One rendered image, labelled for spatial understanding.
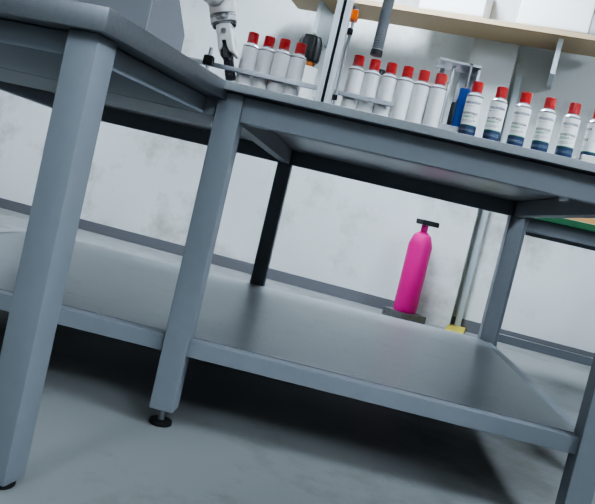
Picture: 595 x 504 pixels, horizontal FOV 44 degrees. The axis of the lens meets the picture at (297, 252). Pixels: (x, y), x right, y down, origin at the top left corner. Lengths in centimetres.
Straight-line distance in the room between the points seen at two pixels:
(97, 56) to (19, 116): 530
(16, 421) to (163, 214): 456
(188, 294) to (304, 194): 375
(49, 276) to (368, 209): 419
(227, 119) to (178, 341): 53
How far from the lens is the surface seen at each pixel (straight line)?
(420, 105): 233
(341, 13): 223
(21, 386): 134
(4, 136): 664
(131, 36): 133
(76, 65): 129
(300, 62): 235
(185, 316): 176
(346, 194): 537
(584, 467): 186
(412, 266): 489
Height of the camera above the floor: 59
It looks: 4 degrees down
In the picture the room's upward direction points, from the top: 13 degrees clockwise
